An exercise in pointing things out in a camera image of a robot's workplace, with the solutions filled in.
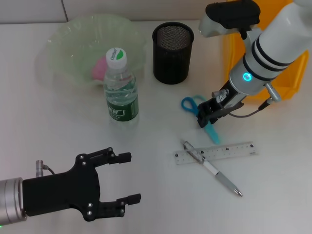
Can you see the black mesh pen holder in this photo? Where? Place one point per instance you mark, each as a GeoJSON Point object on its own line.
{"type": "Point", "coordinates": [170, 65]}

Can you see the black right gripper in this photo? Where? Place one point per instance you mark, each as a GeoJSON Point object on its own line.
{"type": "Point", "coordinates": [231, 102]}

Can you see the clear plastic ruler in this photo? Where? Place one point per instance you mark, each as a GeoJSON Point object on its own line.
{"type": "Point", "coordinates": [231, 151]}

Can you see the yellow plastic storage bin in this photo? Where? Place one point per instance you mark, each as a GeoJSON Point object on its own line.
{"type": "Point", "coordinates": [232, 56]}

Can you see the translucent green fruit plate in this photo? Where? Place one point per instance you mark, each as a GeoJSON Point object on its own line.
{"type": "Point", "coordinates": [73, 36]}

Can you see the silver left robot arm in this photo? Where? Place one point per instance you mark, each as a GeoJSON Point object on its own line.
{"type": "Point", "coordinates": [11, 200]}

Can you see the green label water bottle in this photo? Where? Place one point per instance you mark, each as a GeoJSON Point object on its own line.
{"type": "Point", "coordinates": [122, 109]}

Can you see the white grey ballpoint pen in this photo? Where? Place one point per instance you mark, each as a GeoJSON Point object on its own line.
{"type": "Point", "coordinates": [214, 170]}

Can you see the pink peach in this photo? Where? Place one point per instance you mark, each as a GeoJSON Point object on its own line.
{"type": "Point", "coordinates": [100, 69]}

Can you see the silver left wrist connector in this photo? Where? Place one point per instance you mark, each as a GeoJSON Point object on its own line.
{"type": "Point", "coordinates": [39, 167]}

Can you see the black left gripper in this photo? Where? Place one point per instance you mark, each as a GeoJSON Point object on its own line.
{"type": "Point", "coordinates": [61, 192]}

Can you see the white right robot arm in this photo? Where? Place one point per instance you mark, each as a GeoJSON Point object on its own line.
{"type": "Point", "coordinates": [275, 44]}

